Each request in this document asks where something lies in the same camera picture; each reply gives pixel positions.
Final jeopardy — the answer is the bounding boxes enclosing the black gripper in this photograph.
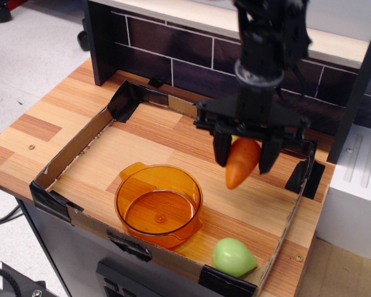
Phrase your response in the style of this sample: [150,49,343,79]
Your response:
[194,60,310,174]

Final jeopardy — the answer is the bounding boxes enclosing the orange toy carrot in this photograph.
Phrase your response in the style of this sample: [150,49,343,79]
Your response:
[226,137,261,189]

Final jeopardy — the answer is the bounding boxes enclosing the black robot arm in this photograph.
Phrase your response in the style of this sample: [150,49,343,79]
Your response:
[194,1,311,173]

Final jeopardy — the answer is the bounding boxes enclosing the orange transparent plastic pot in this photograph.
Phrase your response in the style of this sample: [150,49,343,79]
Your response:
[115,162,203,249]

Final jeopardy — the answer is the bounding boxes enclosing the cardboard fence with black tape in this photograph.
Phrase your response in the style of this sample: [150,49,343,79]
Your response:
[30,82,324,296]

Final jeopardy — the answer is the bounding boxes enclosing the yellow toy potato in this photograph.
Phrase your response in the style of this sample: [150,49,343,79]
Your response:
[231,135,239,144]

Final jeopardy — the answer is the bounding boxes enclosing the dark brick backsplash panel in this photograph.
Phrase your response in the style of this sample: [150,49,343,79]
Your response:
[84,1,359,135]

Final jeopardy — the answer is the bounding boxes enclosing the green toy pear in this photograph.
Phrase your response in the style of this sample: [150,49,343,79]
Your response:
[213,238,258,277]

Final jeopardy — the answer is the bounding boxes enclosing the white ribbed sink unit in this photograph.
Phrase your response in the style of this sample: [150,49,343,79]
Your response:
[317,125,371,259]

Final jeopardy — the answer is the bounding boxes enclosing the black chair caster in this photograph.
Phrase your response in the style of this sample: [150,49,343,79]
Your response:
[0,0,12,24]

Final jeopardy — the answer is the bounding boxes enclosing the black upright post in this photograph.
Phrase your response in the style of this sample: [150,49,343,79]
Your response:
[327,40,371,165]

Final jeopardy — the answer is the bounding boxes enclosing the black bracket with screw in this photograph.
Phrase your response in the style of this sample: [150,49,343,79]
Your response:
[0,261,54,296]

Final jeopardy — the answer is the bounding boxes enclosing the black cables at left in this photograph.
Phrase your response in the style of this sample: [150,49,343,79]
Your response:
[0,129,22,228]

